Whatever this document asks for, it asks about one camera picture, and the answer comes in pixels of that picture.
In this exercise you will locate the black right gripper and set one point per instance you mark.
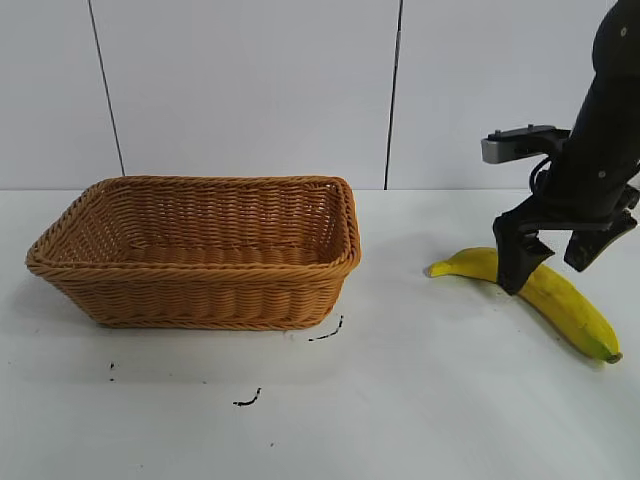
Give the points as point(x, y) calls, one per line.
point(590, 190)

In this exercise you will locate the yellow banana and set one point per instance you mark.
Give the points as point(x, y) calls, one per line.
point(570, 305)

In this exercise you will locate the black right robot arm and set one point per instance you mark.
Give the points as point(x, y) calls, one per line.
point(612, 75)

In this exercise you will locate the brown wicker basket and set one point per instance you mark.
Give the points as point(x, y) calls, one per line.
point(200, 295)

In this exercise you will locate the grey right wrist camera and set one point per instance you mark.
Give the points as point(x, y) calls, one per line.
point(510, 145)

